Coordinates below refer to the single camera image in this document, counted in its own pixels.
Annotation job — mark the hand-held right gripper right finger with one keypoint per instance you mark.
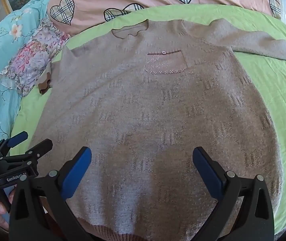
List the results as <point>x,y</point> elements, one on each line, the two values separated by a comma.
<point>205,170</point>

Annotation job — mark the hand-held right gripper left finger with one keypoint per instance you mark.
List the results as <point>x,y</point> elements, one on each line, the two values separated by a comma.
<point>79,170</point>

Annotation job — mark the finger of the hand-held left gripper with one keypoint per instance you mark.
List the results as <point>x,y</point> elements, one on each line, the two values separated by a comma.
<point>20,136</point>
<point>39,148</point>

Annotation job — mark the beige knit sweater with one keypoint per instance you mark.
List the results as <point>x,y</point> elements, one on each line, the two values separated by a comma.
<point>145,118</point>

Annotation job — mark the floral pink pillow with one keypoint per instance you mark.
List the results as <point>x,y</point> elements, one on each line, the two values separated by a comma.
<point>30,60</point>

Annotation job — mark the green bed sheet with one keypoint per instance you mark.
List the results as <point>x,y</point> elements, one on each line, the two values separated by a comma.
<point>270,80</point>

